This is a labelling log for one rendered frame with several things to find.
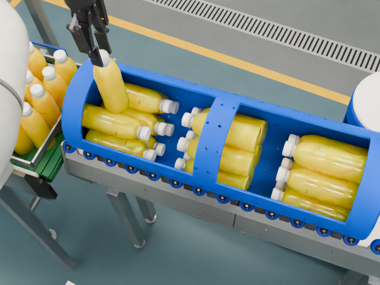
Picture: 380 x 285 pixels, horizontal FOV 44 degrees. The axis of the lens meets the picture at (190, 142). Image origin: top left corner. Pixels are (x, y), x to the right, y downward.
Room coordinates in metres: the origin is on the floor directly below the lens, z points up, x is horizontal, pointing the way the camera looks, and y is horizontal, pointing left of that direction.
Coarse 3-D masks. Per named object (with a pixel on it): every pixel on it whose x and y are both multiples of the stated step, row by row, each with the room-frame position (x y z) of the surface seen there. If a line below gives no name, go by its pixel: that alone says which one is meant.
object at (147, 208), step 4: (140, 200) 0.91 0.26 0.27; (144, 200) 0.90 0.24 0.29; (140, 204) 0.92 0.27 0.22; (144, 204) 0.91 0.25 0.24; (148, 204) 0.91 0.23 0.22; (152, 204) 0.94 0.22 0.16; (140, 208) 0.92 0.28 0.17; (144, 208) 0.91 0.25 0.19; (148, 208) 0.91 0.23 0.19; (152, 208) 0.93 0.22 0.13; (144, 212) 0.92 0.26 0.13; (148, 212) 0.90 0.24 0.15; (152, 212) 0.92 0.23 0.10; (144, 216) 0.92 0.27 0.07; (148, 216) 0.91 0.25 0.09; (152, 216) 0.91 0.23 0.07; (148, 220) 0.92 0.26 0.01; (152, 220) 0.90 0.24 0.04
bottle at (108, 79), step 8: (104, 64) 0.81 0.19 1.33; (112, 64) 0.82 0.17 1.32; (96, 72) 0.81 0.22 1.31; (104, 72) 0.80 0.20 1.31; (112, 72) 0.80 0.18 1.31; (120, 72) 0.83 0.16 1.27; (96, 80) 0.80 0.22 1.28; (104, 80) 0.79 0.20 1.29; (112, 80) 0.79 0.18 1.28; (120, 80) 0.81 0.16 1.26; (104, 88) 0.79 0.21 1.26; (112, 88) 0.79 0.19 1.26; (120, 88) 0.80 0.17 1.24; (104, 96) 0.80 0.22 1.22; (112, 96) 0.79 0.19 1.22; (120, 96) 0.80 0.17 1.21; (104, 104) 0.81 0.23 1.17; (112, 104) 0.79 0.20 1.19; (120, 104) 0.79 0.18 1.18; (128, 104) 0.81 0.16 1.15; (112, 112) 0.79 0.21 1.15; (120, 112) 0.79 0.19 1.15
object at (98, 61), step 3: (96, 48) 0.80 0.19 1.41; (96, 51) 0.80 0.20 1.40; (99, 51) 0.80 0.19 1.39; (96, 54) 0.80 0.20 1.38; (99, 54) 0.80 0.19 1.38; (96, 57) 0.80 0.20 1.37; (99, 57) 0.80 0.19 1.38; (90, 60) 0.81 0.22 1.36; (93, 60) 0.81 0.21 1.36; (96, 60) 0.80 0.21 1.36; (99, 60) 0.80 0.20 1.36; (93, 63) 0.81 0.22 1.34; (96, 63) 0.80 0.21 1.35; (99, 63) 0.80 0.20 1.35; (102, 63) 0.80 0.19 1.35; (99, 66) 0.80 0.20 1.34; (102, 66) 0.80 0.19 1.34
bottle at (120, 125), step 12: (84, 108) 0.82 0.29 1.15; (96, 108) 0.82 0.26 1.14; (84, 120) 0.79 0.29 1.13; (96, 120) 0.78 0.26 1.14; (108, 120) 0.77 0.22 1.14; (120, 120) 0.76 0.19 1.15; (132, 120) 0.76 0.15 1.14; (108, 132) 0.75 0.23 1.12; (120, 132) 0.73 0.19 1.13; (132, 132) 0.73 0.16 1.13
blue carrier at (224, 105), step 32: (96, 96) 0.91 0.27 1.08; (192, 96) 0.87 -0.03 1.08; (224, 96) 0.75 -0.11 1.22; (64, 128) 0.76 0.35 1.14; (224, 128) 0.64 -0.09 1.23; (288, 128) 0.72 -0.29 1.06; (320, 128) 0.69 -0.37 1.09; (352, 128) 0.60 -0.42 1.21; (128, 160) 0.66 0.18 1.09; (160, 160) 0.72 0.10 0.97; (224, 192) 0.53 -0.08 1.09; (256, 192) 0.57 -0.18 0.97; (320, 224) 0.41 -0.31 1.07; (352, 224) 0.38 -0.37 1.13
